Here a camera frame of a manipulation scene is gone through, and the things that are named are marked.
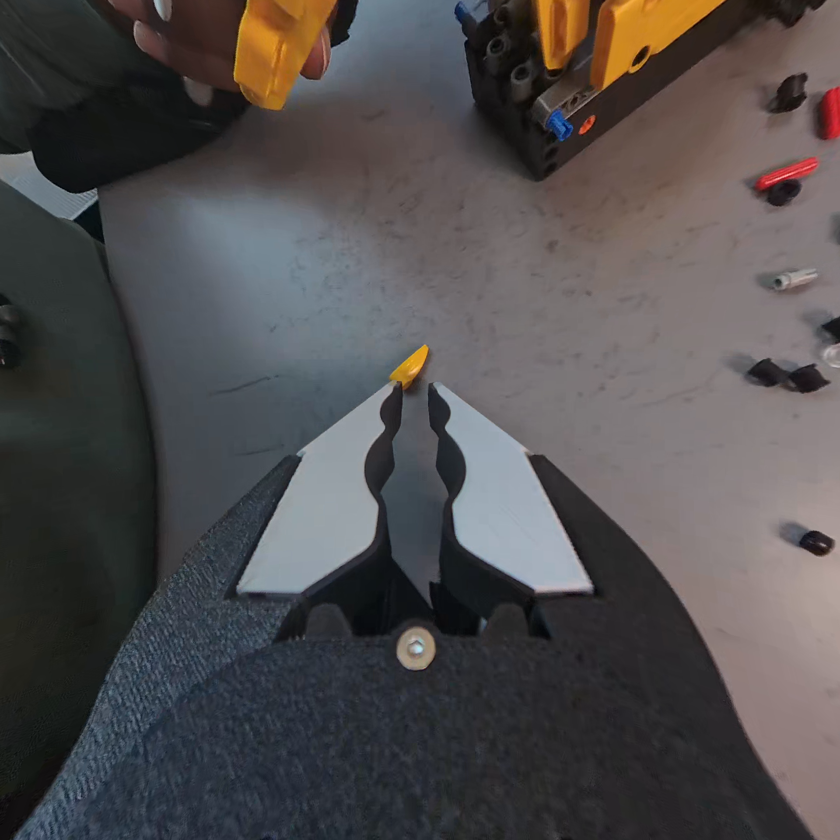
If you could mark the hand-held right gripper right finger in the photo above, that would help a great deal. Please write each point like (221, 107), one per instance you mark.
(518, 525)

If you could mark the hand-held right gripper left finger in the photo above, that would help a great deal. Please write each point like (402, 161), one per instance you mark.
(308, 525)

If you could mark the yellow lego tooth piece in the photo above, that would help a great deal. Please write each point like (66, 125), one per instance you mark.
(282, 46)
(410, 367)

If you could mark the yellow lego vehicle model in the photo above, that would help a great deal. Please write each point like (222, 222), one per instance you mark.
(630, 39)

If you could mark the person's left forearm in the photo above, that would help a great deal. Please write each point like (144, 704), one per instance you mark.
(39, 52)

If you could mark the scattered small lego pieces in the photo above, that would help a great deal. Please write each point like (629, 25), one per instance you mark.
(784, 174)

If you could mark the person's left hand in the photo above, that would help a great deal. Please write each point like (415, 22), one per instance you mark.
(190, 46)

